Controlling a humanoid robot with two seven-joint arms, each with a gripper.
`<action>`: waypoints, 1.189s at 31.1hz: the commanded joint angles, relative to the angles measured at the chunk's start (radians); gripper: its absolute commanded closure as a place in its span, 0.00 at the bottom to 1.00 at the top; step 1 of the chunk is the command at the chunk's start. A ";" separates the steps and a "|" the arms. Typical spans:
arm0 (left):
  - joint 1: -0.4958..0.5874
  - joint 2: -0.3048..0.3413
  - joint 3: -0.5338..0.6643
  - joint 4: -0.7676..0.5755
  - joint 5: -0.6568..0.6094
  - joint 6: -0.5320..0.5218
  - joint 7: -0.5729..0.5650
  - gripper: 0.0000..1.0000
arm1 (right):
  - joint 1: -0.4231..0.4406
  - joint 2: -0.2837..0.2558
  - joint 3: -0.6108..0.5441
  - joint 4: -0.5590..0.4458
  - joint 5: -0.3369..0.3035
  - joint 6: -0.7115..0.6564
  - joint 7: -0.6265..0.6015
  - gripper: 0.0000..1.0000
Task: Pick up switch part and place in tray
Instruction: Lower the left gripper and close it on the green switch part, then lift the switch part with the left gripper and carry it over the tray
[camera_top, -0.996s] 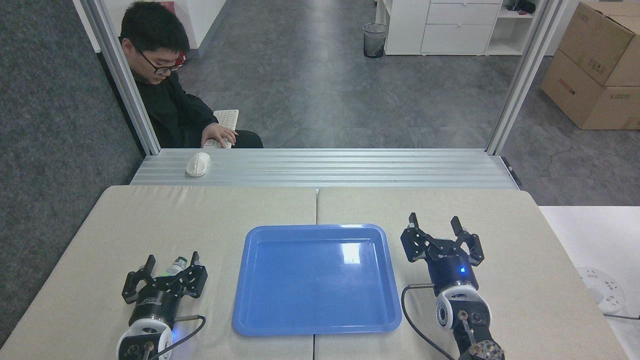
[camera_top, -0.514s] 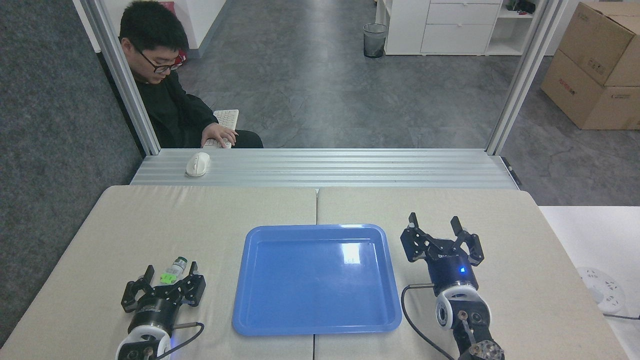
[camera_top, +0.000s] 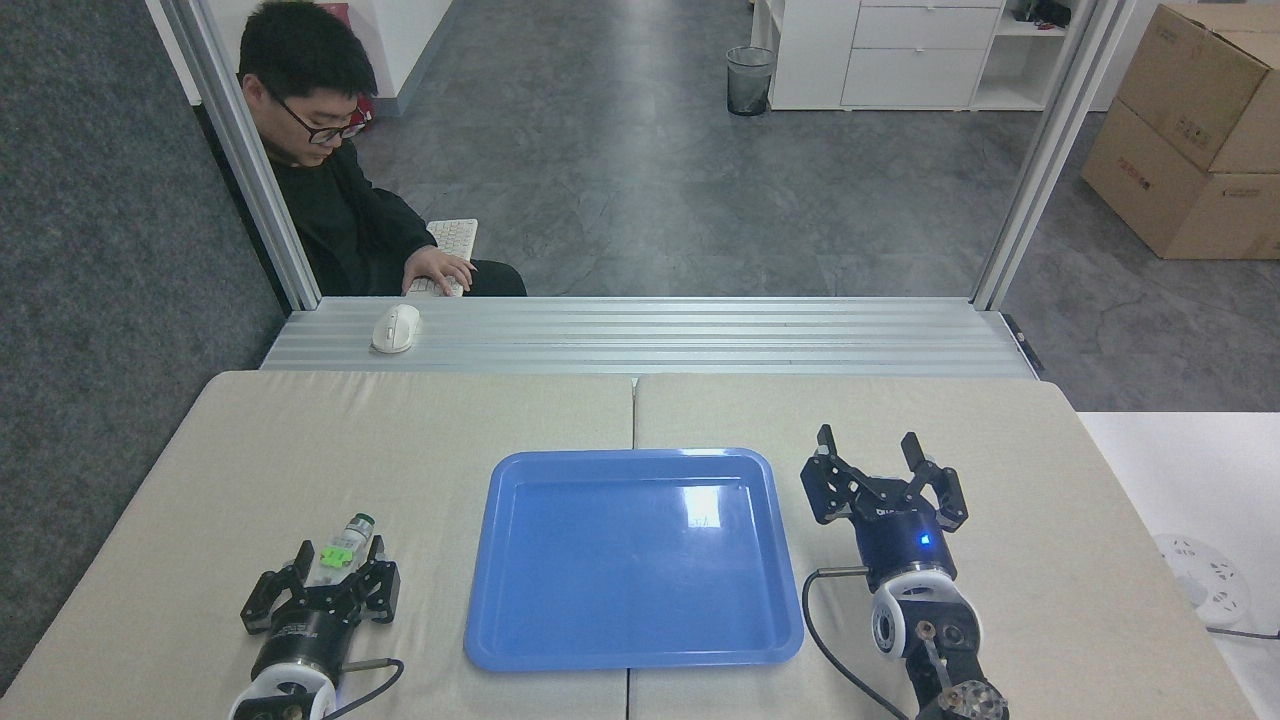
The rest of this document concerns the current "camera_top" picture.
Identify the switch part with green tab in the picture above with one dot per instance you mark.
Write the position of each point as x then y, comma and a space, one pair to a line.
340, 550

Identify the ribbed aluminium rail bed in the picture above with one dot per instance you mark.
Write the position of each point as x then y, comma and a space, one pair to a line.
650, 335

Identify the round white power socket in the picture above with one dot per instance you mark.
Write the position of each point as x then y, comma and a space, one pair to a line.
1205, 578

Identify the white drawer cabinet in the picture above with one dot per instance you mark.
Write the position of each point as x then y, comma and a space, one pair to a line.
900, 55

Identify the white computer mouse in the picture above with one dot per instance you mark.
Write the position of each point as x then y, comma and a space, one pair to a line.
396, 328

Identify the blue plastic tray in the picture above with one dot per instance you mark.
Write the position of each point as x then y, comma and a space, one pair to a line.
632, 560

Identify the black corner bracket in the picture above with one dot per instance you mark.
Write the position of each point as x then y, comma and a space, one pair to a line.
1024, 342

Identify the person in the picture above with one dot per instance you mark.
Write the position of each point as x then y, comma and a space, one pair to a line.
340, 225

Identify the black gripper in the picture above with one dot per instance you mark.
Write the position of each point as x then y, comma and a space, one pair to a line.
905, 545
300, 640

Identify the grey felt partition panel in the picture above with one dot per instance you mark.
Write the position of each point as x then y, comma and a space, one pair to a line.
110, 300

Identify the grey mesh waste bin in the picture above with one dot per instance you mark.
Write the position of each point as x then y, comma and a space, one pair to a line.
750, 82

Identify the white side table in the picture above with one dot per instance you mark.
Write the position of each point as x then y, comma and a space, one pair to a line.
1200, 480

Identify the small cardboard box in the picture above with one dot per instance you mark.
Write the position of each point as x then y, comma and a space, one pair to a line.
1200, 85

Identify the silver aluminium post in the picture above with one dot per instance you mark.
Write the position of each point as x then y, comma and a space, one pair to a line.
245, 160
1050, 150

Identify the white keyboard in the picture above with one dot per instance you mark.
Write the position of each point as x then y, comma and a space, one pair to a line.
455, 235

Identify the black items on shelf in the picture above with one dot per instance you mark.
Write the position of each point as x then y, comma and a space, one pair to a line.
1045, 12

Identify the large cardboard box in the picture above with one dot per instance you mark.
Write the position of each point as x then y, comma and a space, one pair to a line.
1160, 195

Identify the person's hand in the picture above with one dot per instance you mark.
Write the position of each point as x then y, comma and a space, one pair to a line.
440, 265

